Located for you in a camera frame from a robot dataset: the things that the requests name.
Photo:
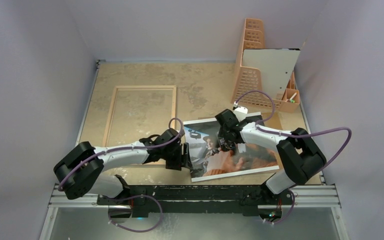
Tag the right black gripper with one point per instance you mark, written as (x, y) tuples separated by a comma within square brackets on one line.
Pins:
[(227, 139)]

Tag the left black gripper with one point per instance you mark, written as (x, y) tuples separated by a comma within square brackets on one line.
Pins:
[(182, 160)]

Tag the printed photo of driver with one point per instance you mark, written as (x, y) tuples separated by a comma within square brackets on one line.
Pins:
[(209, 162)]

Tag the white wooden picture frame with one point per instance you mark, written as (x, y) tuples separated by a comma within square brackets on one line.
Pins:
[(139, 111)]

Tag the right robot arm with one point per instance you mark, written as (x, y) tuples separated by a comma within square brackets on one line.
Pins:
[(300, 156)]

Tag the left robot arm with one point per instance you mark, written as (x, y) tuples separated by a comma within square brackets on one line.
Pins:
[(82, 170)]

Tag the brown cardboard backing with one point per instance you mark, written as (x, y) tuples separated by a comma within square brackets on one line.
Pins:
[(274, 122)]

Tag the white marker pen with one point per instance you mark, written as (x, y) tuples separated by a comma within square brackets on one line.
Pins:
[(291, 99)]

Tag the white board sheet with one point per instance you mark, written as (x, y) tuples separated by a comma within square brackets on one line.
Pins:
[(275, 65)]

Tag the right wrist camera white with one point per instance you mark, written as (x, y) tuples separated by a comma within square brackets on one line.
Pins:
[(240, 112)]

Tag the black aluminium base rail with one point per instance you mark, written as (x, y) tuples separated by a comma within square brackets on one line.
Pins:
[(247, 200)]

